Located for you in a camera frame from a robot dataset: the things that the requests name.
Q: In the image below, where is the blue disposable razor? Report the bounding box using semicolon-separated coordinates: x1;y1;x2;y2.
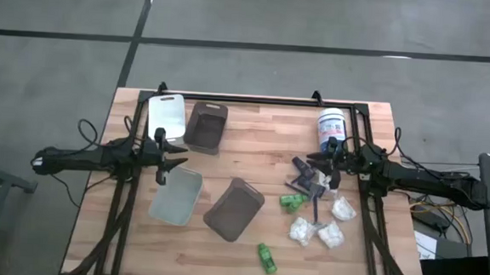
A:
282;180;311;197
311;195;322;224

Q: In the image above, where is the black power brick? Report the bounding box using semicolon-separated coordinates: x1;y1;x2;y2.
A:
412;209;450;232

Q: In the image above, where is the white wipes canister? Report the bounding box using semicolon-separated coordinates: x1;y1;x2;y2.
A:
315;106;350;156

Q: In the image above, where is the large smoky grey bin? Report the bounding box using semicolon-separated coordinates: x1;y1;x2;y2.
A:
202;175;267;245

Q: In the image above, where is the white paper sheet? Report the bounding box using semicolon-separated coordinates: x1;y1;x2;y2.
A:
412;230;439;261

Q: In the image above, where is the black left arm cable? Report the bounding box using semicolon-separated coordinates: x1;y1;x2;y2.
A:
76;112;145;158

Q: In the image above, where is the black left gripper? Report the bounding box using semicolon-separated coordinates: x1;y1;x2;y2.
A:
137;125;192;189

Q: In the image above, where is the white plastic bin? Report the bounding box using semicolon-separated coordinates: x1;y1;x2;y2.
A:
145;92;189;146

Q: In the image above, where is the clear frosted plastic bin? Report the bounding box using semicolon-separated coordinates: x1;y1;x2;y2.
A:
147;163;206;229

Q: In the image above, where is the yellow cable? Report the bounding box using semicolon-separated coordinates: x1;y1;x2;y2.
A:
407;198;475;246

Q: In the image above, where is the black metal frame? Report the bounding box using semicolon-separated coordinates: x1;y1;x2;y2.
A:
61;75;434;275

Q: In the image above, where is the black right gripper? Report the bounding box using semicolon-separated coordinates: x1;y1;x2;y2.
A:
304;135;362;193

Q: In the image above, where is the small dark brown bin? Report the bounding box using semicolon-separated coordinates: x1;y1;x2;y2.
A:
182;100;230;157

